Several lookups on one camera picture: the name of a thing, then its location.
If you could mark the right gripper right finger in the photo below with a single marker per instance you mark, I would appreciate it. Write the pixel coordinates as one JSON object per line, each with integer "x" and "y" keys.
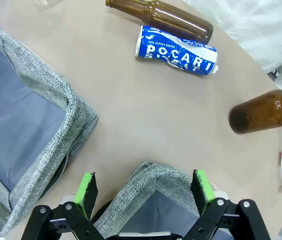
{"x": 202, "y": 190}

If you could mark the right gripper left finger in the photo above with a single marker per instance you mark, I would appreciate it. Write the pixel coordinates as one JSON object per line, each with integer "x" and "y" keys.
{"x": 87, "y": 195}

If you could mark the brown glass bottle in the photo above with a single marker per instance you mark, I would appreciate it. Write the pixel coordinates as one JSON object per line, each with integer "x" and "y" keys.
{"x": 171, "y": 20}
{"x": 256, "y": 115}

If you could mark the crushed blue Pocari Sweat can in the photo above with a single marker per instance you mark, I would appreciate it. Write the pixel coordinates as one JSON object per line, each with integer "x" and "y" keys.
{"x": 156, "y": 47}

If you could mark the grey fabric basket can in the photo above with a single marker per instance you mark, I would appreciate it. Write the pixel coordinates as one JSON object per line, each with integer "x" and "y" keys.
{"x": 143, "y": 180}

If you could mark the grey fabric basket plastic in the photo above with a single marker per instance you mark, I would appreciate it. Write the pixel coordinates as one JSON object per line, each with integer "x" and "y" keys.
{"x": 78, "y": 112}

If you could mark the person in white hooded jacket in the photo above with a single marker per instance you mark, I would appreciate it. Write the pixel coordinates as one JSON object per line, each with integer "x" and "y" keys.
{"x": 256, "y": 25}

